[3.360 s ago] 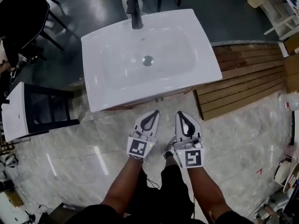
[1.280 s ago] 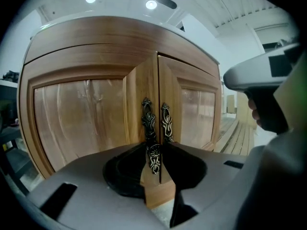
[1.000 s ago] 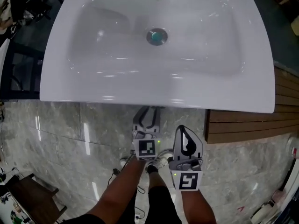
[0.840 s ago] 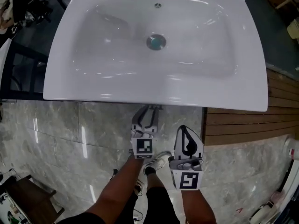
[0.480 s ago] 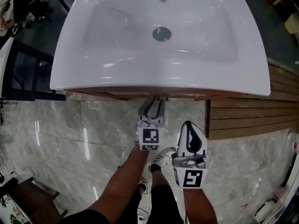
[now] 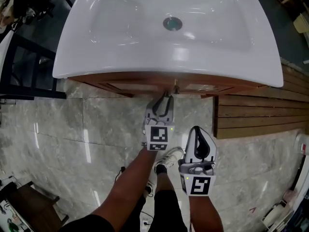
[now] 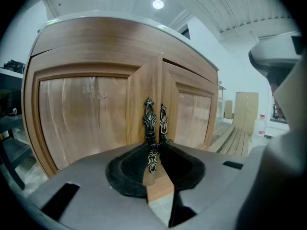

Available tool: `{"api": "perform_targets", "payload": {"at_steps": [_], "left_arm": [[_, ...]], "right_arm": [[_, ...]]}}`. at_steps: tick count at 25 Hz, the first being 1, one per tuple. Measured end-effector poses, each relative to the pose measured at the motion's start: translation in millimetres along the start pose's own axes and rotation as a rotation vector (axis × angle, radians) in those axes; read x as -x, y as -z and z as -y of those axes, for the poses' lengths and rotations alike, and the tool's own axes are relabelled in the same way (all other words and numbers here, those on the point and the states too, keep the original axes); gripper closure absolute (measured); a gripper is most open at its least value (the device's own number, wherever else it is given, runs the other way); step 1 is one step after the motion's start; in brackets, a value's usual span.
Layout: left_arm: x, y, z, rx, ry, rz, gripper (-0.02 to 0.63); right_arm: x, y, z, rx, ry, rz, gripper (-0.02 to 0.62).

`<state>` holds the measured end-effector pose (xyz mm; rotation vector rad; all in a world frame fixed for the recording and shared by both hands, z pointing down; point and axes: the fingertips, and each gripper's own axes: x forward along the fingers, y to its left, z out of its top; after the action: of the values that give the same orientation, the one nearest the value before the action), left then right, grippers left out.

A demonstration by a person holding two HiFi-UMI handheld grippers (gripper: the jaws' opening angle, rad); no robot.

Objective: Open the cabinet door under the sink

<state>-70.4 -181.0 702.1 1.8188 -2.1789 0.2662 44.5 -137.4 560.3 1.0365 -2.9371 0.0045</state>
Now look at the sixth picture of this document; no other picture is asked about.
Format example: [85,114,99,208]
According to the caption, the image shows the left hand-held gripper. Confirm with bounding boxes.
[144,92,176,152]

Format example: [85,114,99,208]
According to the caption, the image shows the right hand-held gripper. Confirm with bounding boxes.
[178,126,217,197]

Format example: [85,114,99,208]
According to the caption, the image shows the person's right forearm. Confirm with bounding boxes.
[187,194,225,232]

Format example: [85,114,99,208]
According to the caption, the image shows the person's left forearm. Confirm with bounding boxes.
[89,148,160,228]

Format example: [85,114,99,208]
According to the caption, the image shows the wooden sink cabinet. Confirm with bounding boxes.
[68,71,269,100]

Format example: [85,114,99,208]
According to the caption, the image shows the white sink black stand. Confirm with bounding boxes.
[0,34,68,101]

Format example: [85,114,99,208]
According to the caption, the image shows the person's right shoe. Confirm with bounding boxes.
[153,146,185,172]

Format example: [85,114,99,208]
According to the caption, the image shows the person's right leg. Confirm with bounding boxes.
[154,164,177,196]

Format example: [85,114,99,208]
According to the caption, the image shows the wooden slat platform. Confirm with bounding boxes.
[213,63,309,140]

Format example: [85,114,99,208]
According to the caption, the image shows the person's black shorts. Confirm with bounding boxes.
[115,189,189,232]

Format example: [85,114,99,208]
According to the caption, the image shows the metal sink drain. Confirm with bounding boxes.
[162,16,183,32]

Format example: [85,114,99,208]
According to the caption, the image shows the white round appliance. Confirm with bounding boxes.
[261,200,295,230]

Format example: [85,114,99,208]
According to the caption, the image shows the pink bundle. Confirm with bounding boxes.
[281,188,298,203]

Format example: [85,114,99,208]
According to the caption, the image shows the person's black shirt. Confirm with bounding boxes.
[57,214,115,232]

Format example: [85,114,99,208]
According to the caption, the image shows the dark wooden stool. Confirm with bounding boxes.
[4,180,70,232]

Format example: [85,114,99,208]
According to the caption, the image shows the white mesh waste basket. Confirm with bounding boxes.
[293,13,309,35]

